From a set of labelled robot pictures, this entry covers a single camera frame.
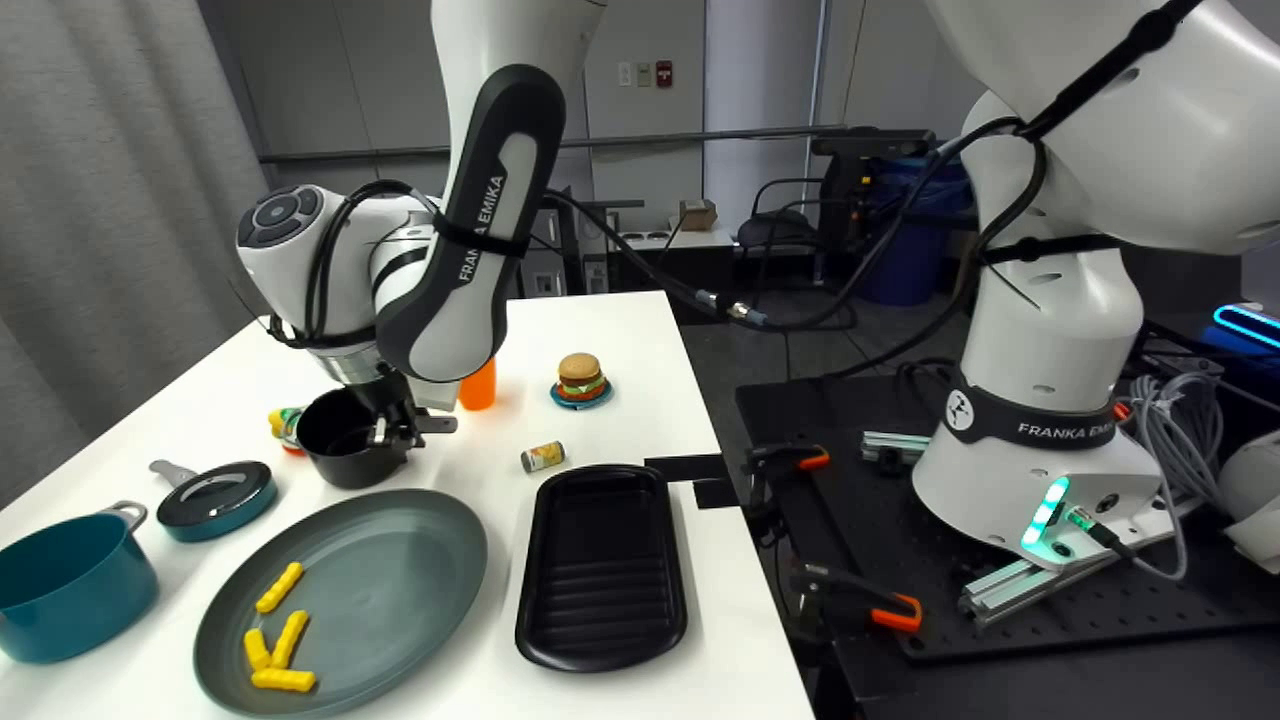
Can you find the black measuring cup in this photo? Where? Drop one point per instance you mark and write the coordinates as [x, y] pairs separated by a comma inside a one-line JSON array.
[[344, 446]]

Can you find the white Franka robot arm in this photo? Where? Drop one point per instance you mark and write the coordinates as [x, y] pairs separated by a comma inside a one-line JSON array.
[[1064, 332]]

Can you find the orange plastic cup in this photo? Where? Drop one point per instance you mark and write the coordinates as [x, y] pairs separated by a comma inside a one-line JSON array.
[[476, 388]]

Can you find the small red toy plate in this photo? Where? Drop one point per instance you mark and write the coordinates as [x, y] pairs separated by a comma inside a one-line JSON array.
[[294, 448]]

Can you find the small teal toy plate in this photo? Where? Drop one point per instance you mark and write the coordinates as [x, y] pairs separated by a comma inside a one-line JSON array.
[[580, 401]]

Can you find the grey round plate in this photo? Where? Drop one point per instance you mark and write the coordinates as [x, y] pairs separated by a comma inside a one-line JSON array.
[[386, 584]]

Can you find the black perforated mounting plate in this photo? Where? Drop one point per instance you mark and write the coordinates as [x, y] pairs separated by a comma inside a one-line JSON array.
[[824, 535]]

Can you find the small yellow toy can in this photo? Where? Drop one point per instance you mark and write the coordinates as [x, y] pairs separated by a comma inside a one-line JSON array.
[[543, 458]]

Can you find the toy hamburger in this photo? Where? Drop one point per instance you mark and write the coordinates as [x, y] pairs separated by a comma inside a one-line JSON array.
[[580, 374]]

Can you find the teal toy frying pan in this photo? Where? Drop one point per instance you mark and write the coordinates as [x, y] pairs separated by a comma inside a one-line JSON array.
[[222, 502]]

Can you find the black rectangular ridged tray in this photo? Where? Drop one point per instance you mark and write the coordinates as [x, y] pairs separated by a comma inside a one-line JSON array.
[[602, 564]]

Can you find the black tape patch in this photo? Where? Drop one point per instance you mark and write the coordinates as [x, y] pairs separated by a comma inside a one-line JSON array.
[[687, 479]]

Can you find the black desk cabinet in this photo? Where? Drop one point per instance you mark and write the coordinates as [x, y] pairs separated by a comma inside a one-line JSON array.
[[666, 275]]

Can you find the grey curtain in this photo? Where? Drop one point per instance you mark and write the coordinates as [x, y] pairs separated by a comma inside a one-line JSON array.
[[104, 201]]

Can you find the teal toy pot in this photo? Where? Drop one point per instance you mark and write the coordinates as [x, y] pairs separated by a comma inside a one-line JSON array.
[[65, 584]]

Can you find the black clamp with orange tip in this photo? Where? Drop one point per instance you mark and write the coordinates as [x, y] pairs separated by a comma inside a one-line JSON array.
[[785, 462], [866, 600]]

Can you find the blue plastic bin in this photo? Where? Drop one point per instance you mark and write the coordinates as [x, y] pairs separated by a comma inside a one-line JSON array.
[[915, 234]]

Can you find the aluminium extrusion bar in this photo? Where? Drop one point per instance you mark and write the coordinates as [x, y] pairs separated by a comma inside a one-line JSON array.
[[1053, 582]]

